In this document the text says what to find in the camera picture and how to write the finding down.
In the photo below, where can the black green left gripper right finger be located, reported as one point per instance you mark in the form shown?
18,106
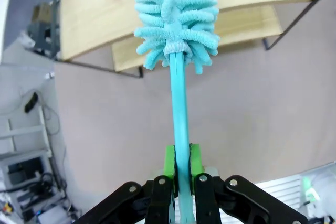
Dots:
207,197

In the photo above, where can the brown cardboard box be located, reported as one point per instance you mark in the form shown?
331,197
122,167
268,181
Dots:
42,11

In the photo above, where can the ribbed aluminium base plate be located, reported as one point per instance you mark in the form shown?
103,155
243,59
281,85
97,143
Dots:
281,192

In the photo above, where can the white metal frame rack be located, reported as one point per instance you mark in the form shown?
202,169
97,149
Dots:
29,132

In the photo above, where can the black power strip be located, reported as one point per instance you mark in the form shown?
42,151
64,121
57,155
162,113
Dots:
31,102

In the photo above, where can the turquoise chenille duster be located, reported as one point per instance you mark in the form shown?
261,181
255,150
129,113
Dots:
179,108

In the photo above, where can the wooden table with black frame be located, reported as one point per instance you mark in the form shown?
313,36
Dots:
97,19

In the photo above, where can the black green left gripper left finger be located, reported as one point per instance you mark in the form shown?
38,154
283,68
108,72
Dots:
160,197

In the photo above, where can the white panel board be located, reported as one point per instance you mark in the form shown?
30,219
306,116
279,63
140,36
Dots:
6,11

